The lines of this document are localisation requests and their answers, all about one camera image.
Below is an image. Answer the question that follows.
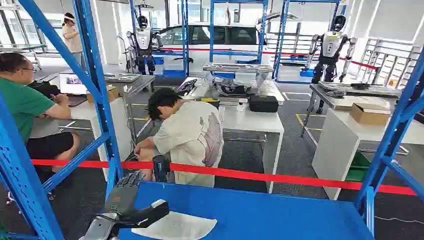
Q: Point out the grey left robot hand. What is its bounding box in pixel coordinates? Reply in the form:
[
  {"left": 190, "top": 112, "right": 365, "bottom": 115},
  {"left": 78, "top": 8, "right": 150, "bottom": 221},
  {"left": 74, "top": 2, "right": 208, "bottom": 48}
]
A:
[{"left": 104, "top": 171, "right": 170, "bottom": 230}]

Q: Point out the white paper sheet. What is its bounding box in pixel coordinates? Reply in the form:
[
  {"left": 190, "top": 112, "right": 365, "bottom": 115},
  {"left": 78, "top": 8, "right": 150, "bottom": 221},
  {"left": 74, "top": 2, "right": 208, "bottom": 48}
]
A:
[{"left": 131, "top": 211, "right": 218, "bottom": 240}]

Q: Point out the white table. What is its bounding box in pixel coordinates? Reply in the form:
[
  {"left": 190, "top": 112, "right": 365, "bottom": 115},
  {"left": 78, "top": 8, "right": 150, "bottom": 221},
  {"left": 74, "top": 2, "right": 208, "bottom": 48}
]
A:
[
  {"left": 58, "top": 96, "right": 134, "bottom": 181},
  {"left": 180, "top": 77, "right": 286, "bottom": 195},
  {"left": 311, "top": 107, "right": 424, "bottom": 202}
]

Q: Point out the crouching person in cream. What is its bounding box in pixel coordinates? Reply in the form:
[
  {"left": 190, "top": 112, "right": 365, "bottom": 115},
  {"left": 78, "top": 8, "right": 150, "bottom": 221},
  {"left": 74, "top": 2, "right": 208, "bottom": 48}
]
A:
[{"left": 133, "top": 87, "right": 225, "bottom": 188}]

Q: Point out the small cardboard box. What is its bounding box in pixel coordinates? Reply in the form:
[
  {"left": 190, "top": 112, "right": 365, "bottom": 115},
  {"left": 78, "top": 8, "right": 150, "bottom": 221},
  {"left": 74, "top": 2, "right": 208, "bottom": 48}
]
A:
[{"left": 86, "top": 85, "right": 120, "bottom": 104}]

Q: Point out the steel workbench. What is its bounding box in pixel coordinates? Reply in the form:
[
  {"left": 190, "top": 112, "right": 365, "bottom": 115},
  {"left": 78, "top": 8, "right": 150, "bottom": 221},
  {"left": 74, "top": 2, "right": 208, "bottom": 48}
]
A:
[
  {"left": 105, "top": 73, "right": 157, "bottom": 144},
  {"left": 300, "top": 82, "right": 404, "bottom": 139}
]

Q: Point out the long red barrier tape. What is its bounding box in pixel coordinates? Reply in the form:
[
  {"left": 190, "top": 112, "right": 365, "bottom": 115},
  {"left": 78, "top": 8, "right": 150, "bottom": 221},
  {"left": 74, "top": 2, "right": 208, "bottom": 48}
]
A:
[{"left": 31, "top": 159, "right": 417, "bottom": 197}]

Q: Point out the open white laptop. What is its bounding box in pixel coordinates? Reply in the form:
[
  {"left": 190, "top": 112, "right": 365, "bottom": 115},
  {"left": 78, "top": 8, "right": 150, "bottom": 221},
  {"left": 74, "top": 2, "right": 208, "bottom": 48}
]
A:
[{"left": 58, "top": 72, "right": 89, "bottom": 98}]

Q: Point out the black flat tray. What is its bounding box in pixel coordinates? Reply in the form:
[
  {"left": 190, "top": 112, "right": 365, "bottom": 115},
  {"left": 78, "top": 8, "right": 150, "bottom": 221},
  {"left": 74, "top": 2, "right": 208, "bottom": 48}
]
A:
[{"left": 175, "top": 78, "right": 199, "bottom": 97}]

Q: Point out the blue rack shelf board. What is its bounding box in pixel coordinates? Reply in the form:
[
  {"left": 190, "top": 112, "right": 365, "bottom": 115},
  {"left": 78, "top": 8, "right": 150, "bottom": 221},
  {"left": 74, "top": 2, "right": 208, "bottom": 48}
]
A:
[{"left": 117, "top": 181, "right": 376, "bottom": 240}]

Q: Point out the seated person in green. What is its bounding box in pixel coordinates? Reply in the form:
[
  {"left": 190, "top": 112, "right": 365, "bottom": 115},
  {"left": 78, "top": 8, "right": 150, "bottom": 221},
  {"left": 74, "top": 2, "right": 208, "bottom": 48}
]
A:
[{"left": 0, "top": 52, "right": 81, "bottom": 186}]

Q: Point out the white black humanoid robot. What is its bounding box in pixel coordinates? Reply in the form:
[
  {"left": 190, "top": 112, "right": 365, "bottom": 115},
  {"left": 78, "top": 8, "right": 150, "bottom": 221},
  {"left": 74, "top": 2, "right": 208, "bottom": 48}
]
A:
[
  {"left": 306, "top": 14, "right": 359, "bottom": 84},
  {"left": 125, "top": 14, "right": 164, "bottom": 76}
]

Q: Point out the black carrying case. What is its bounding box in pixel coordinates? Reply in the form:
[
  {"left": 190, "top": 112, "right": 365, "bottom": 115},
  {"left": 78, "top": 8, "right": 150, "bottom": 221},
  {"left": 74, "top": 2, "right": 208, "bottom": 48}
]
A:
[{"left": 248, "top": 95, "right": 279, "bottom": 114}]

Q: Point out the standing person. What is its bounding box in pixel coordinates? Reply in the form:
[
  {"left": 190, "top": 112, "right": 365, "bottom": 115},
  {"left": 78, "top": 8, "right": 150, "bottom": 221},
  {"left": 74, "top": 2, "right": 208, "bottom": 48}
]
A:
[{"left": 61, "top": 12, "right": 88, "bottom": 68}]

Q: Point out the blue storage rack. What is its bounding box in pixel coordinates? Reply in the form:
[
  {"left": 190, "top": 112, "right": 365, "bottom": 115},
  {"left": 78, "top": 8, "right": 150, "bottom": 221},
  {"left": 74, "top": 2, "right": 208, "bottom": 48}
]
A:
[
  {"left": 128, "top": 0, "right": 190, "bottom": 78},
  {"left": 208, "top": 0, "right": 270, "bottom": 66},
  {"left": 272, "top": 0, "right": 343, "bottom": 84}
]

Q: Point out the white car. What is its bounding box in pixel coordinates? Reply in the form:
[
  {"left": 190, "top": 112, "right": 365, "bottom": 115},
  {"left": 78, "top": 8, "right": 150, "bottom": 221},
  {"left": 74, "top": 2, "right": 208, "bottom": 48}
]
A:
[{"left": 154, "top": 21, "right": 276, "bottom": 74}]

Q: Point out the thin red barrier tape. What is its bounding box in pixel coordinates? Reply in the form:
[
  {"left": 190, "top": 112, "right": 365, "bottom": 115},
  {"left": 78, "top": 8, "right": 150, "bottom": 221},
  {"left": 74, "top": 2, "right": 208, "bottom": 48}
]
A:
[{"left": 158, "top": 46, "right": 379, "bottom": 71}]

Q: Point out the green crate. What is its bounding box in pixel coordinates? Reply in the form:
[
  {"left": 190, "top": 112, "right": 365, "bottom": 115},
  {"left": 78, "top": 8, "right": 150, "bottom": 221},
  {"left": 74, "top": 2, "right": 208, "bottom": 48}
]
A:
[{"left": 345, "top": 150, "right": 372, "bottom": 183}]

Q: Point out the large cardboard box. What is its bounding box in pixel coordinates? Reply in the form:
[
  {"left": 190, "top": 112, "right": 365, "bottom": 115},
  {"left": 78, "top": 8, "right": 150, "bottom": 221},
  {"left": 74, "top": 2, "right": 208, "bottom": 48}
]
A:
[{"left": 349, "top": 102, "right": 392, "bottom": 126}]

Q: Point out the white metal rack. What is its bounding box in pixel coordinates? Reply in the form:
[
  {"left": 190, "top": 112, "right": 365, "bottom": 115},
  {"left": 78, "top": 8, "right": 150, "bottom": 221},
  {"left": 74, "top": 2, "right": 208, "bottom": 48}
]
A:
[{"left": 355, "top": 37, "right": 422, "bottom": 90}]

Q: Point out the black barrier post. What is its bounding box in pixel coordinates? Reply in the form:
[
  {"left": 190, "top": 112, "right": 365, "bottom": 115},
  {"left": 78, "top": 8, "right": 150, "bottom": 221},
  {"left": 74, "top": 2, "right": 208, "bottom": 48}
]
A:
[{"left": 151, "top": 154, "right": 172, "bottom": 183}]

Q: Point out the blue steel rack frame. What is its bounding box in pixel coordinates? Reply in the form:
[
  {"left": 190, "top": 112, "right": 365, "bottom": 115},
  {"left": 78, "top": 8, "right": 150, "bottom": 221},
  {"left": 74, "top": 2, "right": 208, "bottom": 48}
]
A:
[
  {"left": 353, "top": 49, "right": 424, "bottom": 238},
  {"left": 0, "top": 0, "right": 125, "bottom": 240}
]

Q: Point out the white floor cable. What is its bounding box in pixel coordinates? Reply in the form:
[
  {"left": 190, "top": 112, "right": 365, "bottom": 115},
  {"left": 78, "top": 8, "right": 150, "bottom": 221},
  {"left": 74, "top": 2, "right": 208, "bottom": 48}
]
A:
[{"left": 374, "top": 215, "right": 424, "bottom": 225}]

